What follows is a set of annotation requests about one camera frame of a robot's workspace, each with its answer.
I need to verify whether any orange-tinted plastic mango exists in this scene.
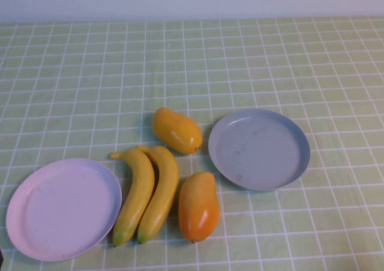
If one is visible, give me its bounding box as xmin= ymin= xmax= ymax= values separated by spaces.
xmin=178 ymin=171 xmax=221 ymax=244

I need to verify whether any blue round plate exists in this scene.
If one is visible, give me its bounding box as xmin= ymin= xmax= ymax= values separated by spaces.
xmin=208 ymin=108 xmax=311 ymax=192

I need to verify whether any yellow plastic banana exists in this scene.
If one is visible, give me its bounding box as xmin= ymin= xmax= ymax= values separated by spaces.
xmin=109 ymin=148 xmax=156 ymax=248
xmin=134 ymin=145 xmax=181 ymax=245

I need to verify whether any green checked tablecloth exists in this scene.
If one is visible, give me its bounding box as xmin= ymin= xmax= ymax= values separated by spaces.
xmin=0 ymin=16 xmax=384 ymax=271

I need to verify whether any yellow plastic mango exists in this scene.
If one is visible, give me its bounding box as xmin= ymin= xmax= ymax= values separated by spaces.
xmin=152 ymin=107 xmax=203 ymax=155

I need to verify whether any pink round plate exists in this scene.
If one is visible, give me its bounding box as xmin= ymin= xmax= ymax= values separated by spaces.
xmin=5 ymin=158 xmax=123 ymax=261

